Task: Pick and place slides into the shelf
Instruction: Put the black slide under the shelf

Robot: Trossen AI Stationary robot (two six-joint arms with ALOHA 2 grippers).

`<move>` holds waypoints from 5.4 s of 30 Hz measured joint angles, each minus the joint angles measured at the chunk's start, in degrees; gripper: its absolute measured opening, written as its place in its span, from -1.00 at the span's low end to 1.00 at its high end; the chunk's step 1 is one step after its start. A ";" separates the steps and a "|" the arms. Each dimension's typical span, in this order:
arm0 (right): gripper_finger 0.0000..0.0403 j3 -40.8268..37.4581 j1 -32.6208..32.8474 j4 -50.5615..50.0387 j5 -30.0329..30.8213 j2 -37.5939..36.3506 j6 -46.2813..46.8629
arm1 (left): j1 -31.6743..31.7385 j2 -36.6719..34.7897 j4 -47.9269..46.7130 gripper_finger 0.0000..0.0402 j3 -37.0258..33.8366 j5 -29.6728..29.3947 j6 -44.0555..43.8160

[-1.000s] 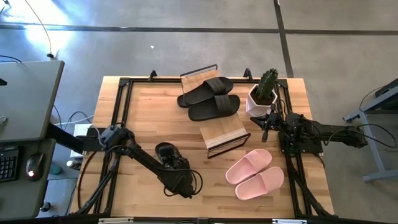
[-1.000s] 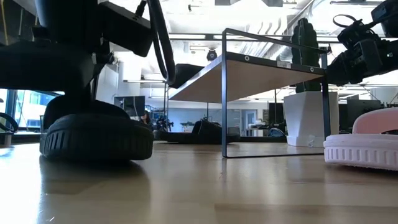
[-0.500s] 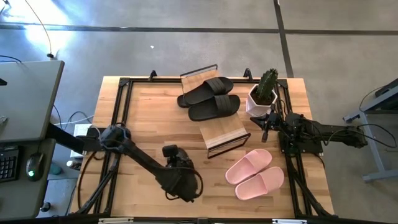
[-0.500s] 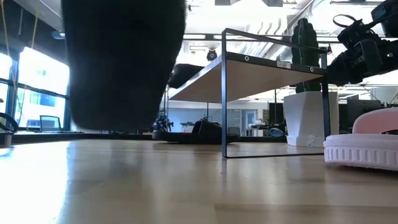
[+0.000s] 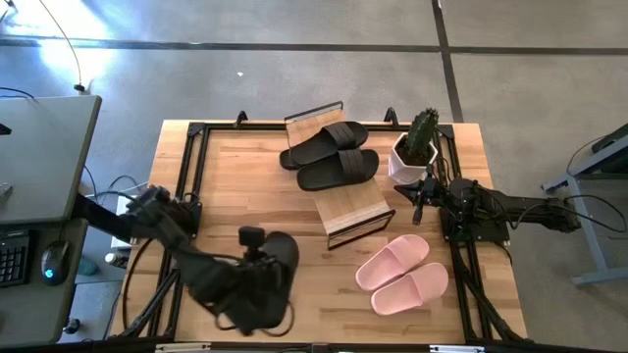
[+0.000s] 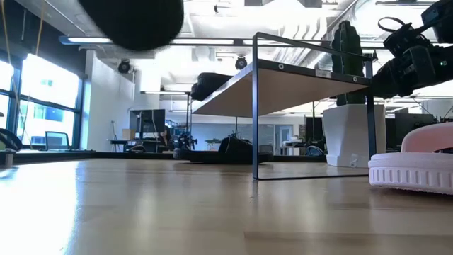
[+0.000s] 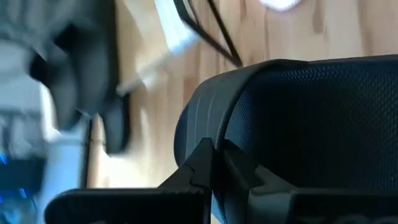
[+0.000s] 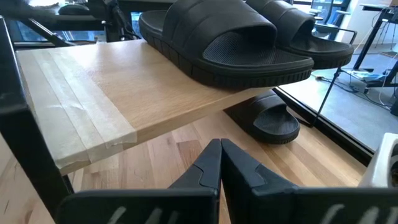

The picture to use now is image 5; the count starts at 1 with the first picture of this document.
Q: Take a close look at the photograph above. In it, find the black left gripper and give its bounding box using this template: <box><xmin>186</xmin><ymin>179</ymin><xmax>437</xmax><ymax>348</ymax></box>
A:
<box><xmin>235</xmin><ymin>244</ymin><xmax>287</xmax><ymax>301</ymax></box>

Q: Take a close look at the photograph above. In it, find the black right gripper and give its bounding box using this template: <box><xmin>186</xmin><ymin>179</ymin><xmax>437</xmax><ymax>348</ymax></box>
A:
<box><xmin>394</xmin><ymin>166</ymin><xmax>455</xmax><ymax>227</ymax></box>

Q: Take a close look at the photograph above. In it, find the black rubber slide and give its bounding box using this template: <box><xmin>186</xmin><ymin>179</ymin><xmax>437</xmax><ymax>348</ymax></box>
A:
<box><xmin>279</xmin><ymin>121</ymin><xmax>371</xmax><ymax>172</ymax></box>
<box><xmin>262</xmin><ymin>230</ymin><xmax>301</xmax><ymax>295</ymax></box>
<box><xmin>295</xmin><ymin>148</ymin><xmax>382</xmax><ymax>193</ymax></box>

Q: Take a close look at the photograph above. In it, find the pink rubber slide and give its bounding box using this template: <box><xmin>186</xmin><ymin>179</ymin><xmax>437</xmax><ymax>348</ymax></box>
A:
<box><xmin>369</xmin><ymin>261</ymin><xmax>450</xmax><ymax>318</ymax></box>
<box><xmin>354</xmin><ymin>233</ymin><xmax>432</xmax><ymax>294</ymax></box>

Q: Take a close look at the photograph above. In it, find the white hexagonal plant pot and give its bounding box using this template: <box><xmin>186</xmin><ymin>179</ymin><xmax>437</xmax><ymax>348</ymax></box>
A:
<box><xmin>388</xmin><ymin>130</ymin><xmax>440</xmax><ymax>187</ymax></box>

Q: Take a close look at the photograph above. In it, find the green cactus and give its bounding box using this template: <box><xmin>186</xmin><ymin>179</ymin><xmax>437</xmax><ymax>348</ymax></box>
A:
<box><xmin>402</xmin><ymin>107</ymin><xmax>441</xmax><ymax>155</ymax></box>

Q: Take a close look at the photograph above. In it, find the small bottle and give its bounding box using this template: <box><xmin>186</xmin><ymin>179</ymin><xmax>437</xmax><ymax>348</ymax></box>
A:
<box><xmin>103</xmin><ymin>251</ymin><xmax>131</xmax><ymax>271</ymax></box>

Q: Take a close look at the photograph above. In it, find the white power strip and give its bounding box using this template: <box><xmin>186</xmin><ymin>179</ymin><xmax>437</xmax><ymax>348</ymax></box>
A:
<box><xmin>110</xmin><ymin>181</ymin><xmax>149</xmax><ymax>250</ymax></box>

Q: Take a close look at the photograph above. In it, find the black flat strut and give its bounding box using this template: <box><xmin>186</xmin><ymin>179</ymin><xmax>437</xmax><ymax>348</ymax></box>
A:
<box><xmin>72</xmin><ymin>192</ymin><xmax>134</xmax><ymax>242</ymax></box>

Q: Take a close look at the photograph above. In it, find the teal object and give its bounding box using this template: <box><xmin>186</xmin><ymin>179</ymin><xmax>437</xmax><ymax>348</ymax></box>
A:
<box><xmin>76</xmin><ymin>257</ymin><xmax>102</xmax><ymax>277</ymax></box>

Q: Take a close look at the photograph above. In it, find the grey metal-legged desk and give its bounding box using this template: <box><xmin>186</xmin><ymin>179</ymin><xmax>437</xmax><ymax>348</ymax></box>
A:
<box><xmin>541</xmin><ymin>122</ymin><xmax>628</xmax><ymax>289</ymax></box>

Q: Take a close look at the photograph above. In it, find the black flat device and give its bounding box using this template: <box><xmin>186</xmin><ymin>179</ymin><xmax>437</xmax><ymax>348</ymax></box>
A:
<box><xmin>590</xmin><ymin>122</ymin><xmax>628</xmax><ymax>155</ymax></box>

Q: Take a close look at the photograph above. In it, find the black computer mouse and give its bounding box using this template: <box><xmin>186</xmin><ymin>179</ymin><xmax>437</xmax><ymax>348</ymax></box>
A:
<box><xmin>39</xmin><ymin>239</ymin><xmax>72</xmax><ymax>288</ymax></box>

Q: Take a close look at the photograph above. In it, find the grey office desk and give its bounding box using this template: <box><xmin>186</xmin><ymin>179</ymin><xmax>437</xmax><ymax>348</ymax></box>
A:
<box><xmin>0</xmin><ymin>94</ymin><xmax>103</xmax><ymax>347</ymax></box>

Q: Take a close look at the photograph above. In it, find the black keyboard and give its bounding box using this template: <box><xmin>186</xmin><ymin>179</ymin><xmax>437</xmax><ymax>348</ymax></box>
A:
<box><xmin>0</xmin><ymin>229</ymin><xmax>32</xmax><ymax>289</ymax></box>

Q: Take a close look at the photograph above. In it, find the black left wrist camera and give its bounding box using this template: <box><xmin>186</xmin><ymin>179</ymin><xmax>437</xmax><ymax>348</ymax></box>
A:
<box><xmin>237</xmin><ymin>226</ymin><xmax>267</xmax><ymax>248</ymax></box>

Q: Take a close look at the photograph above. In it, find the wooden shelf black metal frame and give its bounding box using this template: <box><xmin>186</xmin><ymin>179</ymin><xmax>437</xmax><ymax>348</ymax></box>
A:
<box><xmin>283</xmin><ymin>100</ymin><xmax>397</xmax><ymax>252</ymax></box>

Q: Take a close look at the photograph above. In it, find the silver metal bracket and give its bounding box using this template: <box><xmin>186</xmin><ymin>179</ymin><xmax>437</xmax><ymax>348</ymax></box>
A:
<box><xmin>429</xmin><ymin>344</ymin><xmax>487</xmax><ymax>353</ymax></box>
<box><xmin>155</xmin><ymin>342</ymin><xmax>213</xmax><ymax>353</ymax></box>

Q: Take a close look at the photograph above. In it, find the thick black cable loop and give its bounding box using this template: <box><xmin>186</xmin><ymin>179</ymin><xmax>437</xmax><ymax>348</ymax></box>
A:
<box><xmin>120</xmin><ymin>236</ymin><xmax>151</xmax><ymax>341</ymax></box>

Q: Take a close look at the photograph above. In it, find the black aluminium table frame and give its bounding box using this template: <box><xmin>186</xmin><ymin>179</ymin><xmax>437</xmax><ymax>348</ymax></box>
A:
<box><xmin>105</xmin><ymin>106</ymin><xmax>534</xmax><ymax>353</ymax></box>

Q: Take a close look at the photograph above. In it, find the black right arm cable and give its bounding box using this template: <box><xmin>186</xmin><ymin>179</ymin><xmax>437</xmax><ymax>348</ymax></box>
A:
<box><xmin>509</xmin><ymin>194</ymin><xmax>628</xmax><ymax>235</ymax></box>

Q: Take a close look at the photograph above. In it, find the thin black floor cable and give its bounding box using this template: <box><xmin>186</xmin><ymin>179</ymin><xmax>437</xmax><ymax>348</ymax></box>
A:
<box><xmin>36</xmin><ymin>0</ymin><xmax>93</xmax><ymax>96</ymax></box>

